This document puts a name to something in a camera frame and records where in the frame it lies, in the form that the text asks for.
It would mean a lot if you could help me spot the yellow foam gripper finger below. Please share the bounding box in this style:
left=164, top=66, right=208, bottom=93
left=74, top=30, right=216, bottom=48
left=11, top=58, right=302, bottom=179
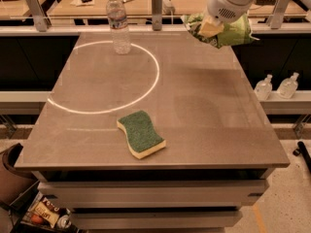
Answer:
left=198, top=16, right=225, bottom=38

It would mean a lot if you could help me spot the green jalapeno chip bag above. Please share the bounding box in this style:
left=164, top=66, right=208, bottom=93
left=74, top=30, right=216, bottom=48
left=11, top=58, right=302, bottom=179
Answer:
left=182, top=14, right=257, bottom=49

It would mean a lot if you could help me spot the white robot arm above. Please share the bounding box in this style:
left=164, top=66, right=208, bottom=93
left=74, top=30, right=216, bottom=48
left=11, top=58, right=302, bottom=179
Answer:
left=199, top=0, right=311, bottom=37

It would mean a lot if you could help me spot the clear sanitizer pump bottle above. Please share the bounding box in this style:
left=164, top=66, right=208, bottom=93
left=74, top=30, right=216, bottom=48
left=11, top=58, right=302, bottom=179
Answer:
left=254, top=75, right=272, bottom=101

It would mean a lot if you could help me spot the clear plastic water bottle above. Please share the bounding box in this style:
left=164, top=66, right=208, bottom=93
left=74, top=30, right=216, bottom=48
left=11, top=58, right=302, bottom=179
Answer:
left=106, top=0, right=131, bottom=54

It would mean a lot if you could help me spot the white power strip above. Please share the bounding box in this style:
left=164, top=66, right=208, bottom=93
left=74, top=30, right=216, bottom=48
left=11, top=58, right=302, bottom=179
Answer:
left=162, top=0, right=175, bottom=16

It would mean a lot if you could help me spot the green and yellow sponge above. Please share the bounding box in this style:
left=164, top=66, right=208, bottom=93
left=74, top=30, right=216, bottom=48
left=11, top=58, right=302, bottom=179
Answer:
left=117, top=111, right=166, bottom=159

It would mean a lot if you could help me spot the black chair leg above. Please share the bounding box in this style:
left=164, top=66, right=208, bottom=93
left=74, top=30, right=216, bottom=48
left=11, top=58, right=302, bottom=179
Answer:
left=293, top=141, right=311, bottom=174

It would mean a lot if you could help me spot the upper metal drawer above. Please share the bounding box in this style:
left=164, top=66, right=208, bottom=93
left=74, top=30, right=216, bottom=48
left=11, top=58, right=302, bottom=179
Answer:
left=39, top=180, right=268, bottom=209

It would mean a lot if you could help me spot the metal drawer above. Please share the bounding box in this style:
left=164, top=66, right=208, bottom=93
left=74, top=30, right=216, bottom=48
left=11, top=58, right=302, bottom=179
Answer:
left=71, top=211, right=242, bottom=230
left=39, top=180, right=268, bottom=209

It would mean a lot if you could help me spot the lower metal drawer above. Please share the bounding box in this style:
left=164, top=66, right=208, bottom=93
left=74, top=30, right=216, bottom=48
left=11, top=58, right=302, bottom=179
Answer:
left=71, top=211, right=242, bottom=230

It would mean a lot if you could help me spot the box of snack packets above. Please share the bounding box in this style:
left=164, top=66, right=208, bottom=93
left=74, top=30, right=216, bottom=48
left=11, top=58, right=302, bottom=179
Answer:
left=22, top=192, right=71, bottom=230

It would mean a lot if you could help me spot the brown bin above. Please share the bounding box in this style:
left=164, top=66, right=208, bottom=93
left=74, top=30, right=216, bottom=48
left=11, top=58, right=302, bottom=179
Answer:
left=0, top=143, right=37, bottom=206

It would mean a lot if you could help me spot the middle metal bracket post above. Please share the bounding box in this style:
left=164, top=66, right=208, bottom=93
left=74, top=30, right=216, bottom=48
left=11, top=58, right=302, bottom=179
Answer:
left=152, top=0, right=162, bottom=31

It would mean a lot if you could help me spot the metal bracket post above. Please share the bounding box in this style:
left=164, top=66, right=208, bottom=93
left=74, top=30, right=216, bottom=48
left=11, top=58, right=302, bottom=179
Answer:
left=266, top=0, right=291, bottom=29
left=152, top=0, right=162, bottom=31
left=25, top=0, right=51, bottom=32

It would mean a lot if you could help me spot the right metal bracket post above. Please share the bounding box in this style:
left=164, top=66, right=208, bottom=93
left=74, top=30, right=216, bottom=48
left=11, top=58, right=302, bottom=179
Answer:
left=266, top=0, right=291, bottom=29

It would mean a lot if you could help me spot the left metal bracket post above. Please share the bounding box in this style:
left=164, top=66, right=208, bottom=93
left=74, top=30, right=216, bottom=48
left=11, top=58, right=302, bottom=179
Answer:
left=25, top=0, right=51, bottom=32

